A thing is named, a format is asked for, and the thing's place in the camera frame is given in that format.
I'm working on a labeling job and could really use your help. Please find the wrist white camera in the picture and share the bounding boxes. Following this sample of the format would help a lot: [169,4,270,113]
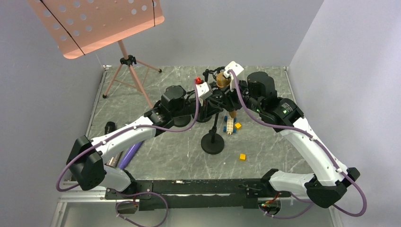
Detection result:
[195,77,213,100]
[223,61,244,92]

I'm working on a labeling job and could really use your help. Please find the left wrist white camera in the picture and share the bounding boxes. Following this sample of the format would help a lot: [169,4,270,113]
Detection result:
[195,77,213,100]

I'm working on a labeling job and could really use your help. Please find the black round-base desk mic stand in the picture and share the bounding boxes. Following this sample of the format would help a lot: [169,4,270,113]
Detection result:
[173,115,192,128]

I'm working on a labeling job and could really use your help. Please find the yellow cube near car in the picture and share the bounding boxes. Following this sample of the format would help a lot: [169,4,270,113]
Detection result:
[234,122,242,130]

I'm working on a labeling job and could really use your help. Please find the yellow cube on table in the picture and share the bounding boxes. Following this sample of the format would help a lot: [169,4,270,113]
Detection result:
[239,154,246,161]

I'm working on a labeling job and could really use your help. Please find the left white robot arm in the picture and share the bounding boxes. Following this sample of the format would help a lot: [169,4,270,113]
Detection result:
[62,82,212,199]

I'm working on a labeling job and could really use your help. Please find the purple cable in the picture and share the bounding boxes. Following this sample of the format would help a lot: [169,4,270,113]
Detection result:
[228,69,368,220]
[55,83,201,227]

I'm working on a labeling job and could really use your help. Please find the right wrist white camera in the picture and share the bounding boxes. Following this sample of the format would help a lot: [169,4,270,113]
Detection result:
[223,61,244,92]

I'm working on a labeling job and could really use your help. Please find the black microphone with orange end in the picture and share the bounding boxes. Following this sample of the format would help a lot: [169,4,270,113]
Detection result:
[105,121,117,135]

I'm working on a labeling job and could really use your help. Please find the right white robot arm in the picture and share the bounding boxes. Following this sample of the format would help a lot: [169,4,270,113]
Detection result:
[217,70,360,208]

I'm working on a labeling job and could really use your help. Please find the purple mic black stand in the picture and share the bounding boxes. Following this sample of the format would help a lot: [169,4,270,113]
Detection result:
[196,90,224,123]

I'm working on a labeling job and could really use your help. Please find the toy brick car blue wheels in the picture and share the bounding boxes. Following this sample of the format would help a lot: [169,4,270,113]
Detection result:
[223,115,237,135]

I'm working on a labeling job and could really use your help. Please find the pink perforated music stand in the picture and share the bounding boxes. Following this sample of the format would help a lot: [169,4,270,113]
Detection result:
[28,0,165,106]

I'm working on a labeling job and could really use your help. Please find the gold microphone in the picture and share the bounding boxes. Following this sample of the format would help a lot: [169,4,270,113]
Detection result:
[216,72,237,118]

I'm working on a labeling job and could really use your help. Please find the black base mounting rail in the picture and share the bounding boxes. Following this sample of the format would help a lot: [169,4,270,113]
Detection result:
[105,178,289,211]

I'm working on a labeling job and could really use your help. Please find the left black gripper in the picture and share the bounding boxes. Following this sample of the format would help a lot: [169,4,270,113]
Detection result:
[172,97,224,122]

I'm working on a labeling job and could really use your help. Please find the rhinestone silver microphone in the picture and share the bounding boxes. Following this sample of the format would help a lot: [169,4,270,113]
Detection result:
[107,152,122,167]

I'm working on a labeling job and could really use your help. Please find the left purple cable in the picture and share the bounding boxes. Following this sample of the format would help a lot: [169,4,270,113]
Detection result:
[55,83,201,227]

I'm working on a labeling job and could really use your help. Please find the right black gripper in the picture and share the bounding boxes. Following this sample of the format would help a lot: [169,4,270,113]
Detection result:
[221,76,263,114]

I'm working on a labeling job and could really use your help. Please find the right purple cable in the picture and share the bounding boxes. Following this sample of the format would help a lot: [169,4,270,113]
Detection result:
[228,69,368,220]

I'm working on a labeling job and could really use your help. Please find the purple microphone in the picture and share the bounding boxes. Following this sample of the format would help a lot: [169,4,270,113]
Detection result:
[118,141,143,169]

